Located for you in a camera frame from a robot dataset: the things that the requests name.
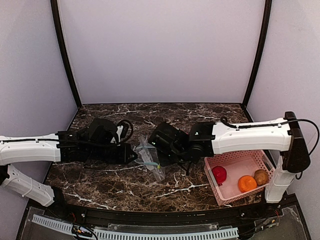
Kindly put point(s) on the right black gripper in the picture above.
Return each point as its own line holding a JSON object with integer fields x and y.
{"x": 161, "y": 146}

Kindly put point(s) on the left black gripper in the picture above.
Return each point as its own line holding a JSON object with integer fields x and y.
{"x": 122, "y": 155}

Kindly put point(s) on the red strawberry fruit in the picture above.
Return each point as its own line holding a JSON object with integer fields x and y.
{"x": 220, "y": 174}

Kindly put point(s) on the orange tangerine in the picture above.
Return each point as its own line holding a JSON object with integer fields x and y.
{"x": 247, "y": 183}

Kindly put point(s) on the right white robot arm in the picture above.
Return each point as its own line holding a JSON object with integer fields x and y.
{"x": 207, "y": 139}

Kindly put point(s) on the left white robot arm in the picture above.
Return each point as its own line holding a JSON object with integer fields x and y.
{"x": 102, "y": 140}

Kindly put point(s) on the pink plastic basket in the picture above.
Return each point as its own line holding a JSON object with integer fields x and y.
{"x": 237, "y": 164}

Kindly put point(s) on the brown kiwi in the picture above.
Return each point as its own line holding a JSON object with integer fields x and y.
{"x": 261, "y": 177}

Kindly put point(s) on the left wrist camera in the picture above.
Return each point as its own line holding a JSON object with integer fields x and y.
{"x": 126, "y": 130}

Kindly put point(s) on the black front table rail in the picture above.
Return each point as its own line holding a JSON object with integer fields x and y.
{"x": 241, "y": 215}

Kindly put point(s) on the white slotted cable duct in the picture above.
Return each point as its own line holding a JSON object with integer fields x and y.
{"x": 135, "y": 232}

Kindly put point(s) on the left black frame post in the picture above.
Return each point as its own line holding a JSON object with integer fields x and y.
{"x": 64, "y": 53}

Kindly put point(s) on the black frame post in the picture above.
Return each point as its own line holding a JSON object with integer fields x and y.
{"x": 259, "y": 52}
{"x": 64, "y": 53}

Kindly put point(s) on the right black frame post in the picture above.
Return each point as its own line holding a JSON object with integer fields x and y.
{"x": 259, "y": 52}

